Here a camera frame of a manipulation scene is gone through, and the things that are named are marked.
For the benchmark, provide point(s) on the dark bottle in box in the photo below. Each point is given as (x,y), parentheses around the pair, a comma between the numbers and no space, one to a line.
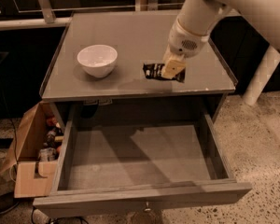
(50,139)

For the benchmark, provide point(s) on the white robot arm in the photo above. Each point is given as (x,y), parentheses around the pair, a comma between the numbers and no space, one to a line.
(197,19)

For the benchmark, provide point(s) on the metal railing frame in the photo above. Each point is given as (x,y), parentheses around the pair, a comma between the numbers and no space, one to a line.
(84,6)

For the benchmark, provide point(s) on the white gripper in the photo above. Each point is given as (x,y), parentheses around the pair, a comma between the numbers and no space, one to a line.
(184,43)

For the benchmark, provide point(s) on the clear jar in box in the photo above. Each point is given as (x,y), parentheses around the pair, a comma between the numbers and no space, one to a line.
(47,154)

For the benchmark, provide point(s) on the cardboard box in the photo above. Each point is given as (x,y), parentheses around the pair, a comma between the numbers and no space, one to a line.
(34,178)

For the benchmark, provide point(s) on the metal drawer knob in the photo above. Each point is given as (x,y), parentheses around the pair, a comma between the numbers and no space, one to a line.
(147,208)

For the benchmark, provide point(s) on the grey cabinet with counter top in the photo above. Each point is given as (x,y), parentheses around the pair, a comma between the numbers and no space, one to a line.
(139,38)

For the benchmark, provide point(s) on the black rxbar chocolate wrapper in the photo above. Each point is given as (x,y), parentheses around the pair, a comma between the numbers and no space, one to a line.
(153,71)

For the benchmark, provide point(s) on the open grey wooden drawer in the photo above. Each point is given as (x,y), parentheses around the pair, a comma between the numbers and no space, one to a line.
(113,163)

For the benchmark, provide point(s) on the white ceramic bowl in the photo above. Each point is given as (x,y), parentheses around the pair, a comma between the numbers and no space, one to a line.
(98,60)

